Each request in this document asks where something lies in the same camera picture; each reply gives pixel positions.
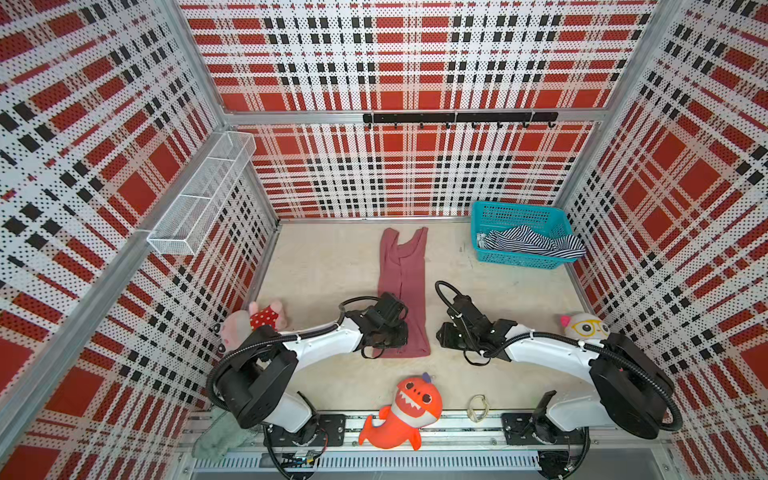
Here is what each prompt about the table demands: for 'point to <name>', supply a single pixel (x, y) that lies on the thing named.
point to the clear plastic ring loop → (478, 407)
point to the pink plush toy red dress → (239, 324)
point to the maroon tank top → (402, 271)
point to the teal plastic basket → (551, 220)
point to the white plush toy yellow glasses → (585, 326)
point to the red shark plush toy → (417, 404)
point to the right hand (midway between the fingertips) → (444, 335)
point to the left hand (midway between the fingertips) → (409, 338)
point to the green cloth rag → (221, 435)
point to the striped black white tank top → (528, 239)
